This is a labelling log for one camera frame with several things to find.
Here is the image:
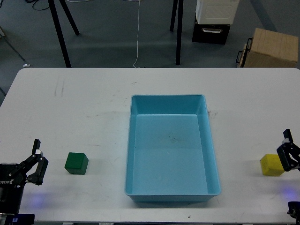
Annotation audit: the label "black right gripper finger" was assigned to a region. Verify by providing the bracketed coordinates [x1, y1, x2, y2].
[277, 129, 300, 172]

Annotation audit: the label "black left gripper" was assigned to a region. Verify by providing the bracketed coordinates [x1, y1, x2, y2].
[0, 139, 48, 188]

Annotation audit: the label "yellow wooden cube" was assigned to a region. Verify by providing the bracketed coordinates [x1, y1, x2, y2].
[260, 154, 285, 176]

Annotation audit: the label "green wooden cube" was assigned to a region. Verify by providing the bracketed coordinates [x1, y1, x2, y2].
[64, 152, 89, 175]

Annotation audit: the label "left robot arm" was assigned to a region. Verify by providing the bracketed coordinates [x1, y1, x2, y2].
[0, 139, 48, 225]

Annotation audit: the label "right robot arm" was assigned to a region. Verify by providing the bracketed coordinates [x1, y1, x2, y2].
[277, 129, 300, 225]

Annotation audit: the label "light wooden box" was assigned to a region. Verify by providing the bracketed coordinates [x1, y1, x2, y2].
[236, 28, 299, 68]

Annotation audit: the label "white appliance box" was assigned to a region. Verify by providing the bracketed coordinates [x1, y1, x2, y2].
[195, 0, 240, 25]

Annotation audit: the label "light blue plastic bin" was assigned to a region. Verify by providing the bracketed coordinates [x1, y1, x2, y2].
[125, 95, 221, 202]

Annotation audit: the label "black tripod legs left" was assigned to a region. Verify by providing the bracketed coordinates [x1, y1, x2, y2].
[48, 0, 80, 68]

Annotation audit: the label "black tripod legs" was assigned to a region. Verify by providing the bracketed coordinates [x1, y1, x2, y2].
[48, 0, 80, 68]
[170, 0, 184, 66]

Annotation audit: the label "black tripod legs right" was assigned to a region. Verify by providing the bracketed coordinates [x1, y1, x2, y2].
[170, 0, 184, 66]

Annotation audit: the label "white hanging cable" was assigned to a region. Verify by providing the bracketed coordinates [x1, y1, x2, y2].
[133, 0, 141, 69]

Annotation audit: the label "black crate with handle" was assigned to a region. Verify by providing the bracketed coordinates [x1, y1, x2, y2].
[192, 22, 231, 45]

